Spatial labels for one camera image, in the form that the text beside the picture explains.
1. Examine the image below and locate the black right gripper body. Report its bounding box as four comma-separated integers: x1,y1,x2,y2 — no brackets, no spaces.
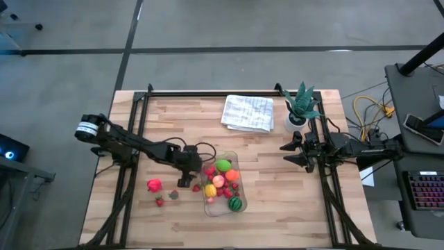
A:
300,133,331,174

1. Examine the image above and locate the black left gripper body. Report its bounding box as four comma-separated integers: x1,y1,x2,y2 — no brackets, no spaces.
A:
174,144,205,175

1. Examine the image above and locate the red toy bell pepper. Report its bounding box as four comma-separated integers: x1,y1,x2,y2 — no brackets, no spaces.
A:
146,178,163,194

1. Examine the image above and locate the clear plastic tupperware container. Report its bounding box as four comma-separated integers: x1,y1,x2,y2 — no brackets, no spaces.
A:
200,150,248,218

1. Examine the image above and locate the green striped toy watermelon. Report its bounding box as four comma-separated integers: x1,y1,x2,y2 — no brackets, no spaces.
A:
227,196,244,213

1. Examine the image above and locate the green snake plant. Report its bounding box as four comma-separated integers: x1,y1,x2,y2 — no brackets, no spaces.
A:
283,81,325,121

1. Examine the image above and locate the white checked folded towel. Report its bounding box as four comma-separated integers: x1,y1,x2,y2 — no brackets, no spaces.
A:
221,94,275,133

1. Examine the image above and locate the white paper sheet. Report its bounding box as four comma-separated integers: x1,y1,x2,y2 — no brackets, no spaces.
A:
359,165,375,188

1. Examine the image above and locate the black smartphone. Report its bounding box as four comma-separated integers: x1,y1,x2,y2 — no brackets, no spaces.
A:
402,112,444,146

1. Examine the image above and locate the dark gray desk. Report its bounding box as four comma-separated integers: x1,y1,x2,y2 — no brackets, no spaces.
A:
384,62,444,156
391,151,444,241

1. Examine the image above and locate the backlit black keyboard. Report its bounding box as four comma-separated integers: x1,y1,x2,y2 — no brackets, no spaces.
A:
402,169,444,212

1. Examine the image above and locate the black metal pole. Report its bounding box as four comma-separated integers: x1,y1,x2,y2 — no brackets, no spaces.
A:
398,31,444,76

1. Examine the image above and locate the dark side desk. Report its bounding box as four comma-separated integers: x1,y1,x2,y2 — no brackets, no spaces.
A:
0,158,56,250

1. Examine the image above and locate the black device with blue light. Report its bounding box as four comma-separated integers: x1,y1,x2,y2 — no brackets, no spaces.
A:
0,133,31,163

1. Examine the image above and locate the gray chair base with casters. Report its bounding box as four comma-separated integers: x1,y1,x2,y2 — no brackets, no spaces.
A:
0,0,44,57

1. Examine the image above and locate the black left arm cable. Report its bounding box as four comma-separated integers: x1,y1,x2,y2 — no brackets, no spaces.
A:
152,137,217,163

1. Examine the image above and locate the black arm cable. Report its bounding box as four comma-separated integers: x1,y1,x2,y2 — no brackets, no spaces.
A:
152,137,217,163
317,116,351,138

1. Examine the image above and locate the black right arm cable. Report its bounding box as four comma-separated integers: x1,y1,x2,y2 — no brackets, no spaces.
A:
317,116,351,138

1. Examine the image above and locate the black aluminium table frame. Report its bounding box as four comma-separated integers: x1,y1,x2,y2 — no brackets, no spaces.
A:
74,83,382,250

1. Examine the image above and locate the yellow power cable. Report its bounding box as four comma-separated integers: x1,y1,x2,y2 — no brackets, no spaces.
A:
352,95,395,140

